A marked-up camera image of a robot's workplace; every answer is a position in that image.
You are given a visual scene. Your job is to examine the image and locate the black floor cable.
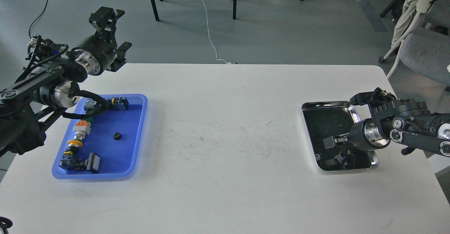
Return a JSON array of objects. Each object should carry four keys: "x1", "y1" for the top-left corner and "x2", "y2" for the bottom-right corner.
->
[{"x1": 23, "y1": 0, "x2": 76, "y2": 39}]

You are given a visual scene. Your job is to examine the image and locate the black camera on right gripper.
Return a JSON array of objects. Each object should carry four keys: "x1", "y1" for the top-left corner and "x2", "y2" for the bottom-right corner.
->
[{"x1": 349, "y1": 88, "x2": 397, "y2": 108}]

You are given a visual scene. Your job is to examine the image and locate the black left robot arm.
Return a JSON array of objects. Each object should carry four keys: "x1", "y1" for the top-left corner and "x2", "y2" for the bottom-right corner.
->
[{"x1": 0, "y1": 7, "x2": 132, "y2": 155}]

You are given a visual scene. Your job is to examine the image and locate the black square push button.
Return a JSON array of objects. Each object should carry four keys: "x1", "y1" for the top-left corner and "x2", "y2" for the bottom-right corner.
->
[{"x1": 78, "y1": 152, "x2": 101, "y2": 174}]

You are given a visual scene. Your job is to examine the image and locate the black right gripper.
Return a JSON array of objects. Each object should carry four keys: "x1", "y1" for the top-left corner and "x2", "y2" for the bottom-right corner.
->
[{"x1": 323, "y1": 125, "x2": 368, "y2": 150}]

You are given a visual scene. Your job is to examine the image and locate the grey office chair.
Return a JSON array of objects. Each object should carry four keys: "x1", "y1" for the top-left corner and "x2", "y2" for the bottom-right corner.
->
[{"x1": 387, "y1": 0, "x2": 450, "y2": 91}]

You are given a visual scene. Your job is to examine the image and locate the white floor cable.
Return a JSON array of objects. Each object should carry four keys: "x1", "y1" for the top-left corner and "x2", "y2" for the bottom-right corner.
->
[{"x1": 169, "y1": 0, "x2": 239, "y2": 65}]

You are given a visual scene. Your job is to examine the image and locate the red emergency stop button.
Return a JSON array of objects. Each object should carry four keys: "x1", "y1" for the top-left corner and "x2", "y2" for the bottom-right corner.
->
[{"x1": 106, "y1": 97, "x2": 129, "y2": 112}]

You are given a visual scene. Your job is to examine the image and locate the blue plastic tray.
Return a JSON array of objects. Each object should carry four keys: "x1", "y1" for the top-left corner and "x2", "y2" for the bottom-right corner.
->
[{"x1": 52, "y1": 94, "x2": 148, "y2": 179}]

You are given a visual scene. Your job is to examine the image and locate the steel metal tray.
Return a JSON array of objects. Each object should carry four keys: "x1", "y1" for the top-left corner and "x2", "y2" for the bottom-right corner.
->
[{"x1": 302, "y1": 101, "x2": 379, "y2": 174}]

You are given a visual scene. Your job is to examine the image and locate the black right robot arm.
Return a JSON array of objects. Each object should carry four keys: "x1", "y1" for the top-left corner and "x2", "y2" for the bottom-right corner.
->
[{"x1": 323, "y1": 97, "x2": 449, "y2": 157}]

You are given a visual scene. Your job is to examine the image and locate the beige jacket on chair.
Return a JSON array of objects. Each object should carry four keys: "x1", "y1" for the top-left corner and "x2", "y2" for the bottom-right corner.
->
[{"x1": 383, "y1": 0, "x2": 450, "y2": 78}]

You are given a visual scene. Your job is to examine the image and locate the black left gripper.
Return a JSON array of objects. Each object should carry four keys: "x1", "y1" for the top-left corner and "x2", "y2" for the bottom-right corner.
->
[{"x1": 72, "y1": 6, "x2": 132, "y2": 76}]

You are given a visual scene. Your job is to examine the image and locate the orange white push button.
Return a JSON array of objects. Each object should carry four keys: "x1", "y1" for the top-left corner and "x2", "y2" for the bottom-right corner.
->
[{"x1": 73, "y1": 120, "x2": 91, "y2": 142}]

